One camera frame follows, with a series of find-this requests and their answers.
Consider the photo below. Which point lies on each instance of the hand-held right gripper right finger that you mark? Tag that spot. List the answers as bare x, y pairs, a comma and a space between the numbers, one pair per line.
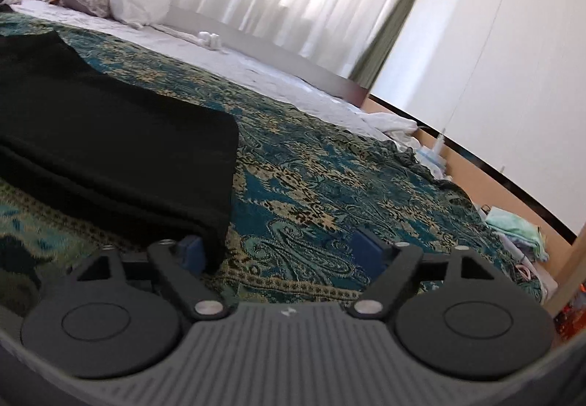
366, 246

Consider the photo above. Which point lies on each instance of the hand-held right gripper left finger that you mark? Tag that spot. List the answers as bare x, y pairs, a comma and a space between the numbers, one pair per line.
190, 254

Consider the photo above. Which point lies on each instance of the black pants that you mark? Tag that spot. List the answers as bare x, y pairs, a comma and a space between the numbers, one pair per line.
114, 126

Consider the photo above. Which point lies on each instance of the teal paisley blanket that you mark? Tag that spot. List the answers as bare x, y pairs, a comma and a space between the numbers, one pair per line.
320, 168

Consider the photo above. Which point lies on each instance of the blue white cloth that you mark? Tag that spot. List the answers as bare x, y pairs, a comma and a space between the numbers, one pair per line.
432, 156

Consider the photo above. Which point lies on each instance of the pile of pastel clothes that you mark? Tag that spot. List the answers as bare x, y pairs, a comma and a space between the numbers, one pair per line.
517, 227

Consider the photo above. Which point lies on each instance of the white bed sheet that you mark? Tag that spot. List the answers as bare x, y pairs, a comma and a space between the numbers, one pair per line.
256, 67

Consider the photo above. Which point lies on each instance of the white knotted cloth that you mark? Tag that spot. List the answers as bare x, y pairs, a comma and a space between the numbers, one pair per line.
206, 39

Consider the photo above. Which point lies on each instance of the orange patterned object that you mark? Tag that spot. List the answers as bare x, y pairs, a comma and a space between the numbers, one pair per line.
572, 312

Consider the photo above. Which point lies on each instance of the green curtain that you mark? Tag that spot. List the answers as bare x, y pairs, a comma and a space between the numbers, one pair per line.
398, 16

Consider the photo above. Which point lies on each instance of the white wardrobe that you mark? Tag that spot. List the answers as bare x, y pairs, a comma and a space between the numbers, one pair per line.
503, 44

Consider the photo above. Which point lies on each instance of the wooden post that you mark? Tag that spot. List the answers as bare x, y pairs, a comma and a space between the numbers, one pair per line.
570, 271

